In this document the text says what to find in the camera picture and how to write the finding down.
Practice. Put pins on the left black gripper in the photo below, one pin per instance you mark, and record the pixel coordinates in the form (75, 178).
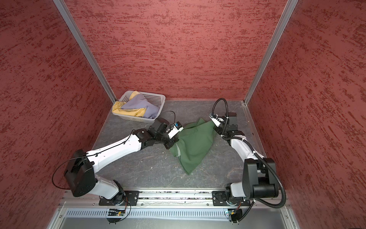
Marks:
(172, 141)

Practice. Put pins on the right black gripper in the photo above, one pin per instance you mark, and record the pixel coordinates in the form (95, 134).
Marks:
(218, 130)

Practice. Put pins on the green skirt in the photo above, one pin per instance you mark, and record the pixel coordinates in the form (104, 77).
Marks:
(194, 142)

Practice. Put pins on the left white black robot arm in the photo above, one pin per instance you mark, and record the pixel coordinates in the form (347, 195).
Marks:
(81, 172)

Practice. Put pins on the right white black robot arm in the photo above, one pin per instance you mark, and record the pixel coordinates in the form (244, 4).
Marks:
(258, 181)

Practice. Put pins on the lavender skirt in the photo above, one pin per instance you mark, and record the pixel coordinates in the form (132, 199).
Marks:
(140, 102)

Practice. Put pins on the white plastic laundry basket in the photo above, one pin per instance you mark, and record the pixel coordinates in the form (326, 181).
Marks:
(155, 99)

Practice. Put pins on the yellow skirt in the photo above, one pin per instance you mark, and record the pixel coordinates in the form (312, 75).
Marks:
(116, 108)

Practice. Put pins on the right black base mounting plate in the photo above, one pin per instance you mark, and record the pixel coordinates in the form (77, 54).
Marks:
(222, 198)

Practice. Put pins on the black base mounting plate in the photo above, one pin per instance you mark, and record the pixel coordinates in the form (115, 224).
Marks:
(222, 198)
(121, 199)

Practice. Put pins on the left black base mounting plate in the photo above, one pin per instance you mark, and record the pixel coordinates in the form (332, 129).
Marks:
(121, 199)

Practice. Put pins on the right small circuit board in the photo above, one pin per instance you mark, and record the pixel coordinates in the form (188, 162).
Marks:
(234, 215)

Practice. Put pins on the small circuit board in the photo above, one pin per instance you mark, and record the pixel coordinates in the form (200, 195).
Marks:
(234, 215)
(116, 213)

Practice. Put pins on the left small circuit board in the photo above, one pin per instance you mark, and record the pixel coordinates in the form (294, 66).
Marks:
(116, 213)

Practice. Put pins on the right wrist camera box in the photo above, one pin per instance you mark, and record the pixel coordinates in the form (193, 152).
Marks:
(216, 119)

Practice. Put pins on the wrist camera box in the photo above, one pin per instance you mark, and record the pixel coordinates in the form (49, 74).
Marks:
(176, 128)
(216, 119)

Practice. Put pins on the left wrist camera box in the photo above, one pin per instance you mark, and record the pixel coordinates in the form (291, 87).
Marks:
(176, 128)

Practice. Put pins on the right aluminium corner post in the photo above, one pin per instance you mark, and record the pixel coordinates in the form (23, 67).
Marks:
(282, 23)

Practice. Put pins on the aluminium corner post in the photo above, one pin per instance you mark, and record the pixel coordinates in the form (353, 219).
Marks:
(75, 31)
(282, 23)

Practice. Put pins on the aluminium front rail frame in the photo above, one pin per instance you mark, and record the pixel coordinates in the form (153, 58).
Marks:
(152, 204)

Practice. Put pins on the left aluminium corner post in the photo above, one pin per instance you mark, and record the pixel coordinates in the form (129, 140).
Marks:
(75, 31)

